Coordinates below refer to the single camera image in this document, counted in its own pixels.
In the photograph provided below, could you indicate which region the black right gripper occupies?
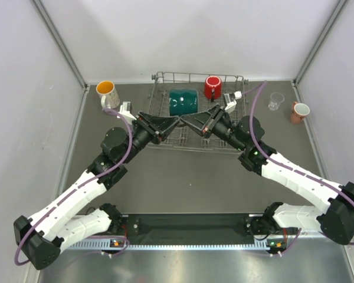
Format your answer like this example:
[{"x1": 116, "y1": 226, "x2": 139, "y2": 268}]
[{"x1": 182, "y1": 103, "x2": 247, "y2": 152}]

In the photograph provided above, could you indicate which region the white perforated cable duct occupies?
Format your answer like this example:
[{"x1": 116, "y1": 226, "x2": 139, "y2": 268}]
[{"x1": 68, "y1": 239, "x2": 270, "y2": 251}]

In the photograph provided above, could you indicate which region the aluminium corner post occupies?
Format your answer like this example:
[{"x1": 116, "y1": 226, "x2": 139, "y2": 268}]
[
  {"x1": 292, "y1": 0, "x2": 349, "y2": 85},
  {"x1": 30, "y1": 0, "x2": 88, "y2": 90}
]

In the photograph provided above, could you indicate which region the right aluminium corner post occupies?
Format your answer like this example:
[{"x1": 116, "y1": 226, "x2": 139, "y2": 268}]
[{"x1": 292, "y1": 0, "x2": 349, "y2": 85}]

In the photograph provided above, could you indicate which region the grey wire dish rack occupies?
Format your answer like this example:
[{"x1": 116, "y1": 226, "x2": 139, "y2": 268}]
[{"x1": 147, "y1": 71, "x2": 247, "y2": 154}]

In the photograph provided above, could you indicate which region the left aluminium corner post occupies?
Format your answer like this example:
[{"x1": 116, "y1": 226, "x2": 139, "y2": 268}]
[{"x1": 30, "y1": 0, "x2": 88, "y2": 90}]

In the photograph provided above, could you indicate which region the green mug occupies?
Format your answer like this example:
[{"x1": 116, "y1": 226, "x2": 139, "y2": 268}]
[{"x1": 169, "y1": 88, "x2": 198, "y2": 116}]

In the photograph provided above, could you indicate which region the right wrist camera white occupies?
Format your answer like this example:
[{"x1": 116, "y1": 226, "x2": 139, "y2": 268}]
[{"x1": 223, "y1": 91, "x2": 242, "y2": 114}]

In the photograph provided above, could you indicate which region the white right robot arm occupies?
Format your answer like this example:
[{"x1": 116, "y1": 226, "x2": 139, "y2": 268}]
[{"x1": 181, "y1": 106, "x2": 354, "y2": 245}]

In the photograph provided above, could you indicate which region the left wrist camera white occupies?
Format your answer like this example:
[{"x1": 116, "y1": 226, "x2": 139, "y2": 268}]
[{"x1": 119, "y1": 101, "x2": 136, "y2": 124}]

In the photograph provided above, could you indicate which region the clear drinking glass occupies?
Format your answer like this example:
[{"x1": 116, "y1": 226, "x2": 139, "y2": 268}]
[{"x1": 268, "y1": 92, "x2": 285, "y2": 111}]

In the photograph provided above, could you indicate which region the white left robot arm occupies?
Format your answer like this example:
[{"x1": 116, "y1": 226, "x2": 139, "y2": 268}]
[{"x1": 14, "y1": 108, "x2": 179, "y2": 271}]

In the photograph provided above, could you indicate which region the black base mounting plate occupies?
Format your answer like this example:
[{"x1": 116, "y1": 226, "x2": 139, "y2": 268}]
[{"x1": 123, "y1": 213, "x2": 254, "y2": 245}]

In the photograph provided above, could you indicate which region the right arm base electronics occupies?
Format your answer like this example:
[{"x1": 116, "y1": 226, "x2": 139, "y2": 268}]
[{"x1": 255, "y1": 228, "x2": 301, "y2": 258}]

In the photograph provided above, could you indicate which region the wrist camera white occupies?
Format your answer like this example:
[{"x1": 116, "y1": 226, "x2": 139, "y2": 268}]
[
  {"x1": 119, "y1": 101, "x2": 136, "y2": 124},
  {"x1": 223, "y1": 91, "x2": 242, "y2": 114}
]

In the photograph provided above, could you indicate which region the pink mug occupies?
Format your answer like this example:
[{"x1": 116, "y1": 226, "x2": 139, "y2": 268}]
[{"x1": 290, "y1": 101, "x2": 310, "y2": 124}]

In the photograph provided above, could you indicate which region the red mug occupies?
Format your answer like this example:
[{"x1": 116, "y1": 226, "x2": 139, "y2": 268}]
[{"x1": 204, "y1": 75, "x2": 222, "y2": 102}]

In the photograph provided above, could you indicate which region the white mug orange inside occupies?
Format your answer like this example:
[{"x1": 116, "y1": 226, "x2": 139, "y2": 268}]
[{"x1": 96, "y1": 81, "x2": 120, "y2": 109}]

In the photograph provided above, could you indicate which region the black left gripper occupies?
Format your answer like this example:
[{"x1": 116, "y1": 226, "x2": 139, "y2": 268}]
[{"x1": 122, "y1": 111, "x2": 180, "y2": 164}]

